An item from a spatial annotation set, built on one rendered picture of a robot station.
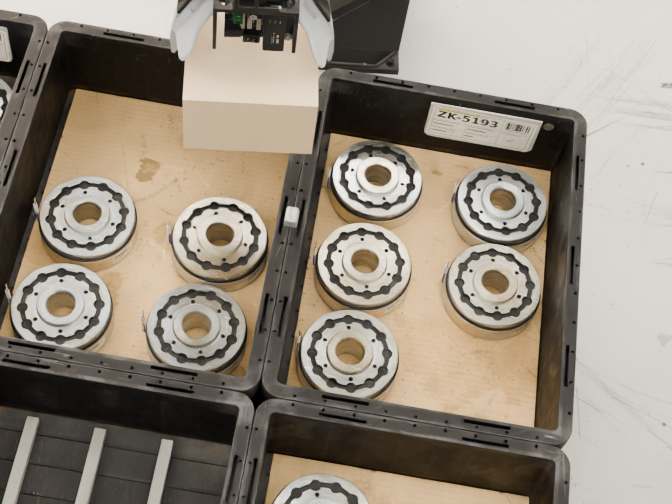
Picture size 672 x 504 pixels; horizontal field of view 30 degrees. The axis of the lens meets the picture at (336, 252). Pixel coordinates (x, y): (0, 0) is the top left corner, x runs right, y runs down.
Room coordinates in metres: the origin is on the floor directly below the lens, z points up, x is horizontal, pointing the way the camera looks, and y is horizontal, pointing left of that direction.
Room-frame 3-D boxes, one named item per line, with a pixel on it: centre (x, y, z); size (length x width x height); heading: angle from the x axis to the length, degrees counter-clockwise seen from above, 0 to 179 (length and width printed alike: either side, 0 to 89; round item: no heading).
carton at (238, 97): (0.74, 0.11, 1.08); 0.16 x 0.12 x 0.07; 10
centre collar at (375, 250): (0.67, -0.03, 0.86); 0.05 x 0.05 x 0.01
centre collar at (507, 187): (0.78, -0.17, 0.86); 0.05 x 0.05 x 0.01
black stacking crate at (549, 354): (0.67, -0.10, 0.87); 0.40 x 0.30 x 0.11; 1
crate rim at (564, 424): (0.67, -0.10, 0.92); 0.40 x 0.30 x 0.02; 1
